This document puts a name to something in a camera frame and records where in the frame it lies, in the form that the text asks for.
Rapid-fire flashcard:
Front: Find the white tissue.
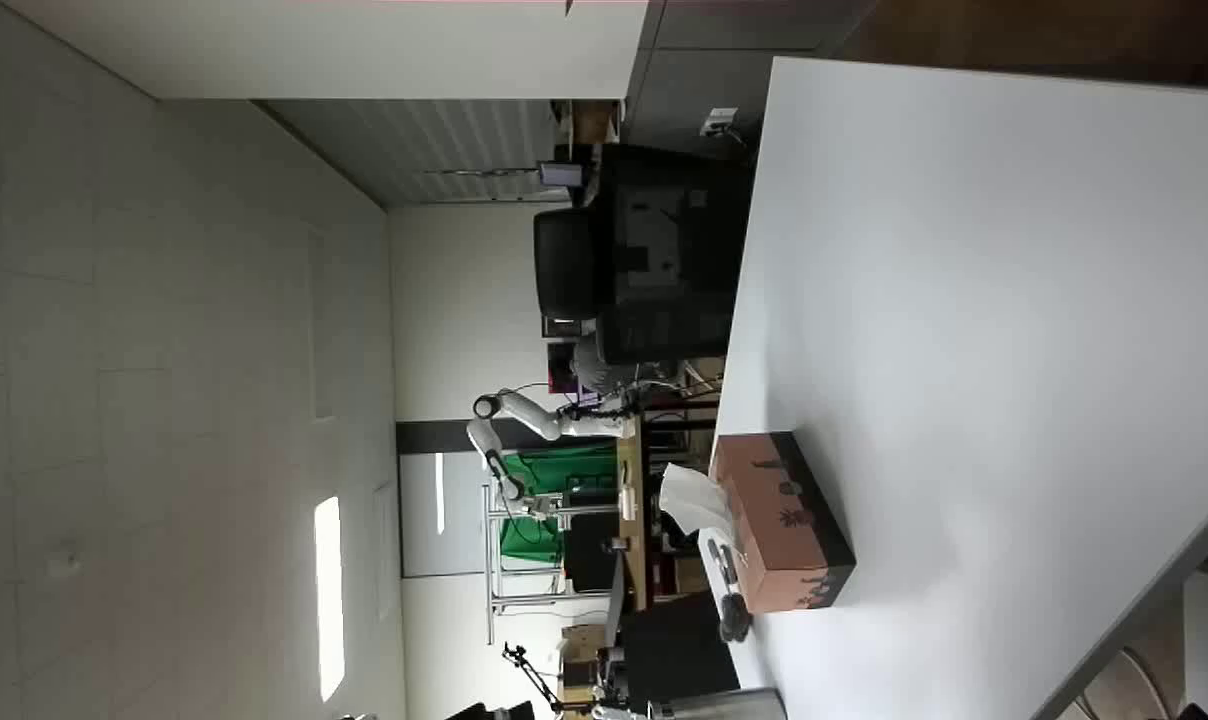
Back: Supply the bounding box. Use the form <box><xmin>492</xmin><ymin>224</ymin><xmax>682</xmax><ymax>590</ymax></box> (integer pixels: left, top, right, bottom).
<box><xmin>655</xmin><ymin>459</ymin><xmax>744</xmax><ymax>546</ymax></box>

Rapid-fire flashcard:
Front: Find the brown and black tissue box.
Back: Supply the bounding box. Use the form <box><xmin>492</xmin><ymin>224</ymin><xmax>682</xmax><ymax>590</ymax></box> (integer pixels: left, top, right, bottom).
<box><xmin>713</xmin><ymin>430</ymin><xmax>860</xmax><ymax>619</ymax></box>

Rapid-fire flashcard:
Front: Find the green cloth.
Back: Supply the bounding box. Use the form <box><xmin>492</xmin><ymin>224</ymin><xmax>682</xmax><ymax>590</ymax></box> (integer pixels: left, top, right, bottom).
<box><xmin>495</xmin><ymin>439</ymin><xmax>621</xmax><ymax>565</ymax></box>

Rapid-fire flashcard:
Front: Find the black computer monitor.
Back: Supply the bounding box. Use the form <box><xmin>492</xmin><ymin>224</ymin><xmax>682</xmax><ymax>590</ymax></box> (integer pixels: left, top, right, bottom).
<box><xmin>592</xmin><ymin>142</ymin><xmax>756</xmax><ymax>370</ymax></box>

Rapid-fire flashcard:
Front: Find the wooden desk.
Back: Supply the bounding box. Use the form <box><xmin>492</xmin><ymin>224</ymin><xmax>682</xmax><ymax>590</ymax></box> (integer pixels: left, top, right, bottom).
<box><xmin>610</xmin><ymin>397</ymin><xmax>723</xmax><ymax>616</ymax></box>

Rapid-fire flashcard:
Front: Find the small white plug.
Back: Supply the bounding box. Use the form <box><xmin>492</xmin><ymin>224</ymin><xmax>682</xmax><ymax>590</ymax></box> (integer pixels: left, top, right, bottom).
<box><xmin>696</xmin><ymin>106</ymin><xmax>744</xmax><ymax>144</ymax></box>

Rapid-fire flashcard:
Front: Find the small black device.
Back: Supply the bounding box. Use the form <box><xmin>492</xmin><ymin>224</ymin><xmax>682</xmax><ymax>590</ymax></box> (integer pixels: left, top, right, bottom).
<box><xmin>705</xmin><ymin>534</ymin><xmax>756</xmax><ymax>649</ymax></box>

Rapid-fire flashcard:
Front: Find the black case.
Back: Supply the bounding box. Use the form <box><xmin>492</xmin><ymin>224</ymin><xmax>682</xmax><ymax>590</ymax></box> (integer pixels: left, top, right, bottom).
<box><xmin>616</xmin><ymin>590</ymin><xmax>744</xmax><ymax>711</ymax></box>

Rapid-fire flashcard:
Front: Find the rectangular ceiling light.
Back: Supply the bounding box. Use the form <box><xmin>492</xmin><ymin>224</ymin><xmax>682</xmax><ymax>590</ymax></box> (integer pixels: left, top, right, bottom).
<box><xmin>307</xmin><ymin>492</ymin><xmax>350</xmax><ymax>703</ymax></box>

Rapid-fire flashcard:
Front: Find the white metal frame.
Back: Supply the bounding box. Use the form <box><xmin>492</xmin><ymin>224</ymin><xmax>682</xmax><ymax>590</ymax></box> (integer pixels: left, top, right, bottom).
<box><xmin>479</xmin><ymin>480</ymin><xmax>624</xmax><ymax>623</ymax></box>

